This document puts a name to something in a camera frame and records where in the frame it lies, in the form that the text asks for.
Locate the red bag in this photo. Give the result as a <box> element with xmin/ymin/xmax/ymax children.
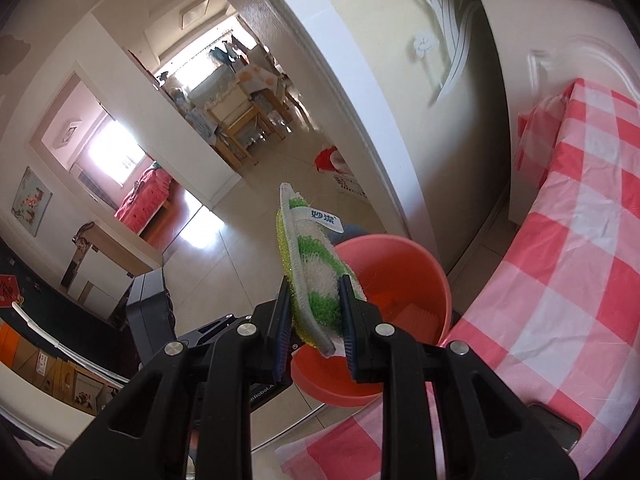
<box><xmin>314</xmin><ymin>146</ymin><xmax>354</xmax><ymax>174</ymax></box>

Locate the red bed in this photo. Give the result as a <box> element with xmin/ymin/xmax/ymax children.
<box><xmin>114</xmin><ymin>167</ymin><xmax>174</xmax><ymax>237</ymax></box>

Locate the white flower wall hook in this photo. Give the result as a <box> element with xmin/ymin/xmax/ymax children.
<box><xmin>412</xmin><ymin>31</ymin><xmax>437</xmax><ymax>57</ymax></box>

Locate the wooden chair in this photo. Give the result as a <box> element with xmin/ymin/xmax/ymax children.
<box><xmin>207</xmin><ymin>92</ymin><xmax>292</xmax><ymax>166</ymax></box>

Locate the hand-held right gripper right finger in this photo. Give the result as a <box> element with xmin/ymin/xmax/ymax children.
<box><xmin>337</xmin><ymin>275</ymin><xmax>579</xmax><ymax>480</ymax></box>

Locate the orange plastic bin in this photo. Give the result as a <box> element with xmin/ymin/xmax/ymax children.
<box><xmin>290</xmin><ymin>234</ymin><xmax>453</xmax><ymax>407</ymax></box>

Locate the white plastic basket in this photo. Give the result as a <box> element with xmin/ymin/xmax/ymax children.
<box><xmin>332</xmin><ymin>172</ymin><xmax>374</xmax><ymax>206</ymax></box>

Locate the glass door with etched pattern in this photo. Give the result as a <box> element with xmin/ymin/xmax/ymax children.
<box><xmin>235</xmin><ymin>0</ymin><xmax>511</xmax><ymax>281</ymax></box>

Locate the ceiling vent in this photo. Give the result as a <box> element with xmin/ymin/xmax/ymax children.
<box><xmin>177</xmin><ymin>0</ymin><xmax>212</xmax><ymax>29</ymax></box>

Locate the cardboard box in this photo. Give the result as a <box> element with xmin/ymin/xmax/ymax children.
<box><xmin>0</xmin><ymin>322</ymin><xmax>33</xmax><ymax>367</ymax></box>

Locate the smartphone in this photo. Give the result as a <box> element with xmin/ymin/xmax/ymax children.
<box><xmin>525</xmin><ymin>402</ymin><xmax>584</xmax><ymax>454</ymax></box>

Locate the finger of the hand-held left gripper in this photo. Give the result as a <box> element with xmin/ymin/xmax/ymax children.
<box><xmin>175</xmin><ymin>312</ymin><xmax>253</xmax><ymax>347</ymax></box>

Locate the white cabinet door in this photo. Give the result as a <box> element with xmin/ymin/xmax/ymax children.
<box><xmin>477</xmin><ymin>0</ymin><xmax>640</xmax><ymax>226</ymax></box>

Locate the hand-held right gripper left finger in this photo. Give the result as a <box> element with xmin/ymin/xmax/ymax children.
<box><xmin>52</xmin><ymin>277</ymin><xmax>296</xmax><ymax>480</ymax></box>

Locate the red paper decoration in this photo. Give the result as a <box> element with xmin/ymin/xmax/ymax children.
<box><xmin>0</xmin><ymin>274</ymin><xmax>27</xmax><ymax>307</ymax></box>

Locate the table with patterned cloth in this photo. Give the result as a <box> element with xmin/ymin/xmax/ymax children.
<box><xmin>235</xmin><ymin>64</ymin><xmax>281</xmax><ymax>97</ymax></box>

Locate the green white scrubbing sponge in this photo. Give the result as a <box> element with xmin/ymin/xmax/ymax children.
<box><xmin>276</xmin><ymin>182</ymin><xmax>368</xmax><ymax>359</ymax></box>

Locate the white desk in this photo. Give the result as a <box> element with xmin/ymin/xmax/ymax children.
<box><xmin>61</xmin><ymin>222</ymin><xmax>166</xmax><ymax>322</ymax></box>

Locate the framed wall picture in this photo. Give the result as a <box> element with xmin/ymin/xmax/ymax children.
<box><xmin>11</xmin><ymin>166</ymin><xmax>53</xmax><ymax>237</ymax></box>

